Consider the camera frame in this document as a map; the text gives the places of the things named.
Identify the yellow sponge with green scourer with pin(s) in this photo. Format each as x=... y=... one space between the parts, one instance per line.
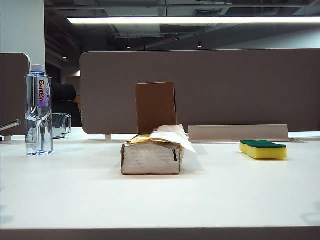
x=262 y=153

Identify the clear Ganten water bottle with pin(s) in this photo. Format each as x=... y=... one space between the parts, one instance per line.
x=37 y=137

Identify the brown cardboard box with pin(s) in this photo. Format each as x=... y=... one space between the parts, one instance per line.
x=155 y=107

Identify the white tissue sheet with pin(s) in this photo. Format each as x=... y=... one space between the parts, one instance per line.
x=172 y=132

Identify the wide brown desk divider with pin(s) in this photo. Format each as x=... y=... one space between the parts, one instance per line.
x=225 y=87

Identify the black high-back office chair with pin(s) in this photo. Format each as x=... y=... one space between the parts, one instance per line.
x=65 y=100

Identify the clear glass ashtray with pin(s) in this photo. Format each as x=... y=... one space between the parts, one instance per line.
x=60 y=125

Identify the long ceiling light strip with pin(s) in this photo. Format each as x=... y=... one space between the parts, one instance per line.
x=175 y=20

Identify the silver metal rod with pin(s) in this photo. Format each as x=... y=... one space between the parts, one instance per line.
x=12 y=123

